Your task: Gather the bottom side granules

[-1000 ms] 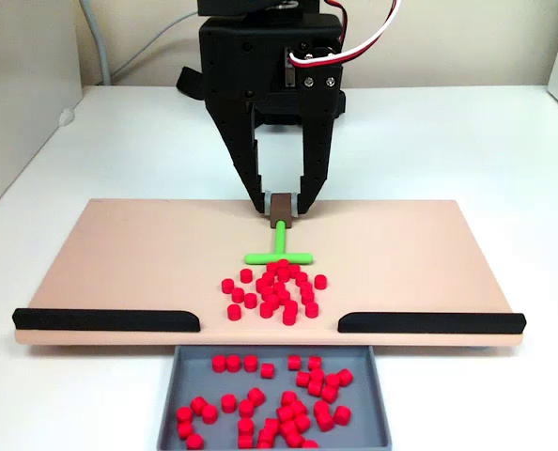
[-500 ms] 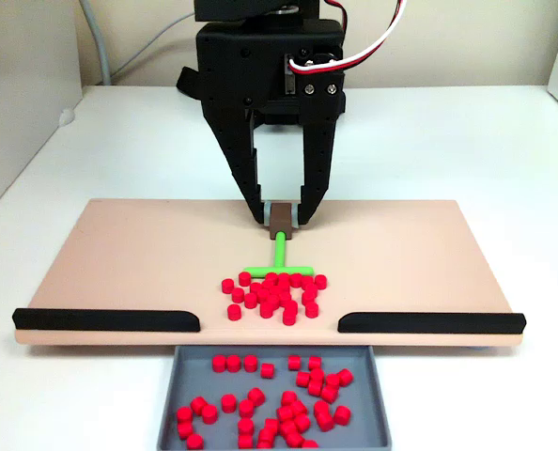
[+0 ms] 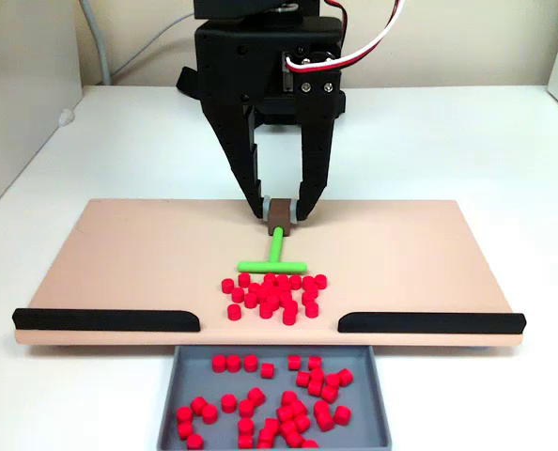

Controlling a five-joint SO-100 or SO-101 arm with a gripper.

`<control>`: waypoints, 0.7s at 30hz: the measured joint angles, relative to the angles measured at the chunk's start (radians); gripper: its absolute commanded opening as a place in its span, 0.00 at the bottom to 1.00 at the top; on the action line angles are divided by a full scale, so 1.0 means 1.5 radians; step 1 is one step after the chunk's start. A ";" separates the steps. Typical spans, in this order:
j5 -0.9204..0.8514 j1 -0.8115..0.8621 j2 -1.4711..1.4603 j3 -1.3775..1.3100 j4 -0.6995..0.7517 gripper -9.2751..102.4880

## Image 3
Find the beige flat board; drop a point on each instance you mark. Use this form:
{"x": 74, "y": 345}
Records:
{"x": 119, "y": 244}

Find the white adhesive blob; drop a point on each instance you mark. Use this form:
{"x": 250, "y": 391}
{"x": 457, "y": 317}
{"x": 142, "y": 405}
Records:
{"x": 65, "y": 116}

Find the black edge rail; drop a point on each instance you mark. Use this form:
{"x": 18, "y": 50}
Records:
{"x": 96, "y": 320}
{"x": 424, "y": 323}

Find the grey shallow tray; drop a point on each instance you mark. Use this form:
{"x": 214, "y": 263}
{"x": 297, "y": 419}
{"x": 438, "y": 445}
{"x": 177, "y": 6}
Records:
{"x": 199, "y": 376}

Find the red cylindrical granule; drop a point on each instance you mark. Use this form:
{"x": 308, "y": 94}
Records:
{"x": 321, "y": 408}
{"x": 184, "y": 414}
{"x": 219, "y": 362}
{"x": 266, "y": 434}
{"x": 266, "y": 310}
{"x": 245, "y": 440}
{"x": 269, "y": 279}
{"x": 289, "y": 318}
{"x": 289, "y": 398}
{"x": 288, "y": 428}
{"x": 342, "y": 414}
{"x": 345, "y": 377}
{"x": 198, "y": 404}
{"x": 295, "y": 282}
{"x": 302, "y": 378}
{"x": 194, "y": 441}
{"x": 316, "y": 375}
{"x": 233, "y": 363}
{"x": 309, "y": 444}
{"x": 245, "y": 426}
{"x": 255, "y": 288}
{"x": 244, "y": 280}
{"x": 314, "y": 362}
{"x": 325, "y": 421}
{"x": 329, "y": 393}
{"x": 256, "y": 396}
{"x": 310, "y": 296}
{"x": 311, "y": 309}
{"x": 284, "y": 413}
{"x": 308, "y": 283}
{"x": 320, "y": 281}
{"x": 290, "y": 307}
{"x": 228, "y": 403}
{"x": 250, "y": 362}
{"x": 208, "y": 413}
{"x": 271, "y": 425}
{"x": 263, "y": 295}
{"x": 314, "y": 387}
{"x": 332, "y": 379}
{"x": 275, "y": 289}
{"x": 273, "y": 300}
{"x": 294, "y": 439}
{"x": 264, "y": 444}
{"x": 250, "y": 300}
{"x": 299, "y": 408}
{"x": 237, "y": 295}
{"x": 302, "y": 423}
{"x": 283, "y": 281}
{"x": 227, "y": 285}
{"x": 184, "y": 430}
{"x": 234, "y": 311}
{"x": 246, "y": 408}
{"x": 267, "y": 370}
{"x": 286, "y": 298}
{"x": 294, "y": 362}

